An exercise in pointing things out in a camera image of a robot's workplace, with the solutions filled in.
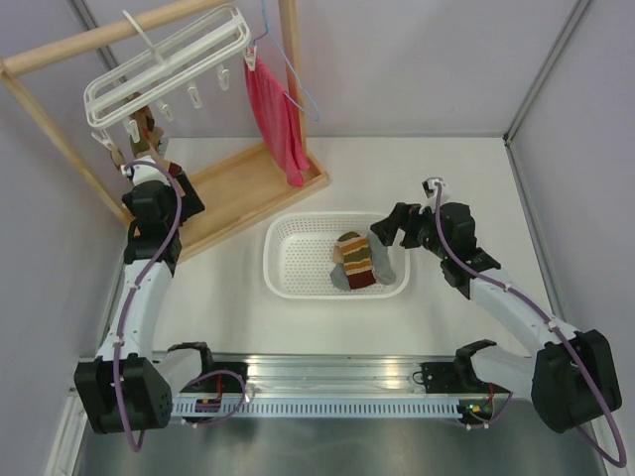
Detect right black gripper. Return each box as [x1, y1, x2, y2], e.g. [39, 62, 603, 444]
[371, 201, 450, 260]

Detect grey sock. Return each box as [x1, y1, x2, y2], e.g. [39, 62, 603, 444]
[366, 233, 396, 286]
[329, 263, 351, 291]

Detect beige striped sock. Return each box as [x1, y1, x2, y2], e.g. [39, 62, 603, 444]
[332, 231, 376, 291]
[130, 106, 183, 178]

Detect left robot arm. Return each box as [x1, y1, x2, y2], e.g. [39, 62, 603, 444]
[73, 159, 217, 447]

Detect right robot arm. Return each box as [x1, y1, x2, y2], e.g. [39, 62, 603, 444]
[371, 202, 622, 433]

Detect white clip sock hanger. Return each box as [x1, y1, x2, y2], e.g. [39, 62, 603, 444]
[83, 3, 253, 150]

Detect wooden clothes rack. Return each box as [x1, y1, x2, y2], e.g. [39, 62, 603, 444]
[1, 1, 328, 258]

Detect argyle patterned sock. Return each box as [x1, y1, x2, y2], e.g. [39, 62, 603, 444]
[108, 144, 126, 169]

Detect white perforated plastic basket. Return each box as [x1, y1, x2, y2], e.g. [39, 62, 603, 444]
[263, 211, 411, 300]

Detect pink towel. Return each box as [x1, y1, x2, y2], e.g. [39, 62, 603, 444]
[244, 59, 310, 187]

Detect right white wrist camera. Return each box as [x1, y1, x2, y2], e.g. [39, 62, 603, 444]
[422, 178, 451, 211]

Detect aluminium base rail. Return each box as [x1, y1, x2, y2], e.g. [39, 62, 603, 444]
[186, 348, 534, 399]

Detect blue wire hanger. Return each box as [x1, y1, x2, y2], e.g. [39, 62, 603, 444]
[250, 0, 321, 122]

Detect white cable duct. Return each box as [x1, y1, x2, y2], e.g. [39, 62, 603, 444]
[172, 398, 461, 419]

